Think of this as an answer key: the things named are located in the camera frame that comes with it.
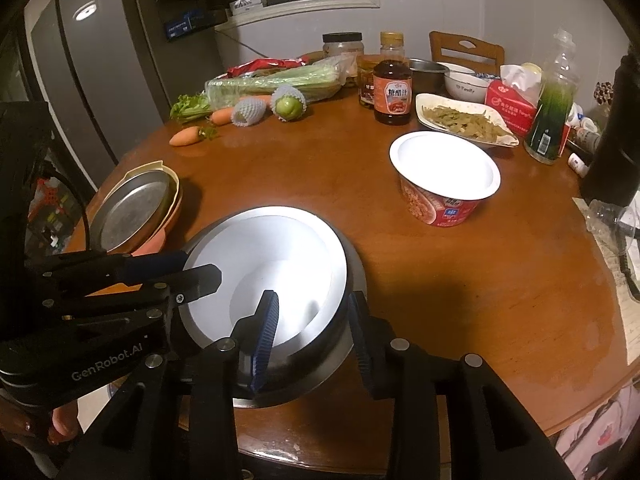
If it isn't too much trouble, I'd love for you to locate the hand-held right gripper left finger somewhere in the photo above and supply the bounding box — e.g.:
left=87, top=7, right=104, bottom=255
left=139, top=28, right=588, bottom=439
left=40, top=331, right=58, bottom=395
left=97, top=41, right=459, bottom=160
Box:
left=55, top=290, right=281, bottom=480

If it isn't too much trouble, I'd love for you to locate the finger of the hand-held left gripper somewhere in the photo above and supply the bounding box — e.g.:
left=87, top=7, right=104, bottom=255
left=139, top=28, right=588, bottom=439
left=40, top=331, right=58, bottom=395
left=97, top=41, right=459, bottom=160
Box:
left=25, top=249, right=187, bottom=286
left=42, top=264, right=223, bottom=317

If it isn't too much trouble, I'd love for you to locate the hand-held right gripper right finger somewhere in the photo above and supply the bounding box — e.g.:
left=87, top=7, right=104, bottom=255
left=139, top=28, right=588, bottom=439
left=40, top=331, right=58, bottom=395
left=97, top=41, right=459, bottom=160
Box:
left=347, top=290, right=561, bottom=480

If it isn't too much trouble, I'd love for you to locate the pink plastic plate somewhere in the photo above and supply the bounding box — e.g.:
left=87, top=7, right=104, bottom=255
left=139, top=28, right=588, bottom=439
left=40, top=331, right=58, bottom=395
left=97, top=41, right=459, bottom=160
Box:
left=132, top=185, right=185, bottom=257

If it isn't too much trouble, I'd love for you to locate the stainless steel bowl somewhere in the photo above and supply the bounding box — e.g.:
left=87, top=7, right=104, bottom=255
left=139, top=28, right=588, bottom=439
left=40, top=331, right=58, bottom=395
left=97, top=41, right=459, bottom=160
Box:
left=177, top=205, right=368, bottom=408

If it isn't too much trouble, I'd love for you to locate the round metal pan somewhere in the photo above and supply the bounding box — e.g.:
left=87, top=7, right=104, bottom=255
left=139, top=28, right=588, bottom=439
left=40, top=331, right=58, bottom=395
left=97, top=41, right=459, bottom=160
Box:
left=89, top=169, right=173, bottom=253

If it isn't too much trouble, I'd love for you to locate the yellow shell-shaped plate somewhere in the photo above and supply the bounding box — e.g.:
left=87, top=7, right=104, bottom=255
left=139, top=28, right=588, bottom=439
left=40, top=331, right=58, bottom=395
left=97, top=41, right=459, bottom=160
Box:
left=102, top=160, right=181, bottom=231

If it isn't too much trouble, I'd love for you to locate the person's left hand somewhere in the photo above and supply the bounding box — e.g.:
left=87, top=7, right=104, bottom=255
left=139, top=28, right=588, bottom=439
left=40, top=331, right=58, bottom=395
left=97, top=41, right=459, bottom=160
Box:
left=47, top=400, right=83, bottom=445

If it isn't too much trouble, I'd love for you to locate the small carrot with greens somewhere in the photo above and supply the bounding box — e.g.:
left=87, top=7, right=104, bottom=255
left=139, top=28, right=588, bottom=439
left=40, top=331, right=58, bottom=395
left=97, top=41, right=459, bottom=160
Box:
left=169, top=125, right=219, bottom=148

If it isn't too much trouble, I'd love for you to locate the fruit in white foam net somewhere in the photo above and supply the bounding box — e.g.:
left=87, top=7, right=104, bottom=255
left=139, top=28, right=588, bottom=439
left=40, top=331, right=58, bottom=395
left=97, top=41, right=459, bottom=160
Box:
left=231, top=98, right=273, bottom=127

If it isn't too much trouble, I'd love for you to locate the red instant noodle bowl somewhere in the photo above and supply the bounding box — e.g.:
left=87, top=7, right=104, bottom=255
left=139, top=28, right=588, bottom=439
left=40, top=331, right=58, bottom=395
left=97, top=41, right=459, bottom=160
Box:
left=389, top=131, right=502, bottom=228

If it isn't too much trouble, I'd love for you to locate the green fruit in foam net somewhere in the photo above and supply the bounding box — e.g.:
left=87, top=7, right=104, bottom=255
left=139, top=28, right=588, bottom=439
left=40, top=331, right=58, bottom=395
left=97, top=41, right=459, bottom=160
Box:
left=270, top=85, right=307, bottom=122

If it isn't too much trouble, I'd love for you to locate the grey refrigerator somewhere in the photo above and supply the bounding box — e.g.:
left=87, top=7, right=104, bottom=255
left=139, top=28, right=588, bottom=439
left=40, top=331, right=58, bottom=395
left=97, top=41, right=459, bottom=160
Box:
left=25, top=0, right=231, bottom=191

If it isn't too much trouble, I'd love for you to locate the celery in plastic bag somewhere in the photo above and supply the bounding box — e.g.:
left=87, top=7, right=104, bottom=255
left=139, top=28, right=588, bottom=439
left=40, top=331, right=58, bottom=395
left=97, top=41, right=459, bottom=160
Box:
left=170, top=57, right=358, bottom=123

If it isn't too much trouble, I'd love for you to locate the red snack bag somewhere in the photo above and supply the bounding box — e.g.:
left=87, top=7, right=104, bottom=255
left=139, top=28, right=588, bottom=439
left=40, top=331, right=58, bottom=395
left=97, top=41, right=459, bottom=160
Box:
left=226, top=57, right=308, bottom=78

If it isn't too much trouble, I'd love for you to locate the blue box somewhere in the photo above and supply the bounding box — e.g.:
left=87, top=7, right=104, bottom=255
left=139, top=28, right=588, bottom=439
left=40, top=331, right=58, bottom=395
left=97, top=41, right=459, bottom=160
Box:
left=164, top=10, right=226, bottom=41

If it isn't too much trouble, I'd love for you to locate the white dish of pickled vegetables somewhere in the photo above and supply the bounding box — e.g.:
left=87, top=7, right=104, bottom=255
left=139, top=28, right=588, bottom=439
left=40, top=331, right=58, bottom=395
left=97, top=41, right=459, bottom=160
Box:
left=415, top=92, right=521, bottom=148

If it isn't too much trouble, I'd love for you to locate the dark sauce bottle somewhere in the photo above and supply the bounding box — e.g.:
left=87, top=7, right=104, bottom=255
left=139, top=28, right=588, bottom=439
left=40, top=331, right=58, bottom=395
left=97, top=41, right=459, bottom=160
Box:
left=372, top=31, right=414, bottom=126

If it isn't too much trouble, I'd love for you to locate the sauce jar with yellow label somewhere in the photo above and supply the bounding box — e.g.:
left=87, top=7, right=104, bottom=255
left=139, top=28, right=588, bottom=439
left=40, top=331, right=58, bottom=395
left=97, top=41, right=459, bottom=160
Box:
left=356, top=57, right=381, bottom=110

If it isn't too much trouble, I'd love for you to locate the pink printed cloth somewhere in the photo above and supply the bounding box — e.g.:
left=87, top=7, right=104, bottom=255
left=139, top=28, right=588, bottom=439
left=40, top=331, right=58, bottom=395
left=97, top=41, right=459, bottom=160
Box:
left=555, top=380, right=640, bottom=480

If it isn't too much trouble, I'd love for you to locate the paper sheet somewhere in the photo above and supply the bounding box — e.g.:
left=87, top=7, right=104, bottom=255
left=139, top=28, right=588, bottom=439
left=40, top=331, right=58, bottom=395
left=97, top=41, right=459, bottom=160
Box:
left=572, top=197, right=640, bottom=361

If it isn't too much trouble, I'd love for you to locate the small steel pot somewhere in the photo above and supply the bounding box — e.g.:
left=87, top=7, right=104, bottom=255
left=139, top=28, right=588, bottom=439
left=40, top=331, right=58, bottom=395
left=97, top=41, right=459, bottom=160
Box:
left=407, top=58, right=448, bottom=94

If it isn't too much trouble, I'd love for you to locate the white printed bowl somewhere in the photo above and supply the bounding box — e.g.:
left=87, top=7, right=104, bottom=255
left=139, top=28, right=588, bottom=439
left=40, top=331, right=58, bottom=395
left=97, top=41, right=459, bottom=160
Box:
left=444, top=71, right=494, bottom=103

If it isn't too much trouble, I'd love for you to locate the glass jar with dark lid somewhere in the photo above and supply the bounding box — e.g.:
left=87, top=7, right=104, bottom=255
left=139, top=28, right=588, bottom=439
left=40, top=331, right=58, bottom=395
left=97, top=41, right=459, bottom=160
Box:
left=321, top=32, right=364, bottom=61

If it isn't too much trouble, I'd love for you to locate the red tissue pack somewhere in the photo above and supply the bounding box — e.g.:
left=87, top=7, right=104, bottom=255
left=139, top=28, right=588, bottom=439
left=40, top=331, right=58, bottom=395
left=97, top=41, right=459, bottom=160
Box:
left=484, top=62, right=543, bottom=137

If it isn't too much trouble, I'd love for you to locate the plain white bowl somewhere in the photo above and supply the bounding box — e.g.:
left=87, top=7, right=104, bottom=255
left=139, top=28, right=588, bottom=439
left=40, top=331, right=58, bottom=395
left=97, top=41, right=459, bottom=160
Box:
left=436, top=62, right=476, bottom=78

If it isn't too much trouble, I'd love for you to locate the plastic bottle of green liquid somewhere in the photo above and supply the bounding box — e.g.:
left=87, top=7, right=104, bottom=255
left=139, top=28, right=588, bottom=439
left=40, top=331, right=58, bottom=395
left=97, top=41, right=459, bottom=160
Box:
left=523, top=30, right=581, bottom=166

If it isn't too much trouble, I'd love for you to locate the wooden chair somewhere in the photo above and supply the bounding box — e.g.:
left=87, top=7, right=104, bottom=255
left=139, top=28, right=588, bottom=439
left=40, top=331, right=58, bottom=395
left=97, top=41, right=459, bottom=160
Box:
left=429, top=31, right=506, bottom=77

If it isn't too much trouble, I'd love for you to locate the black cable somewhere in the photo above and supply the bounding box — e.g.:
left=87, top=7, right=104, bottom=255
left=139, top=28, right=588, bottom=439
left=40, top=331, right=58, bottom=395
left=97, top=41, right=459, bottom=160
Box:
left=47, top=167, right=93, bottom=251

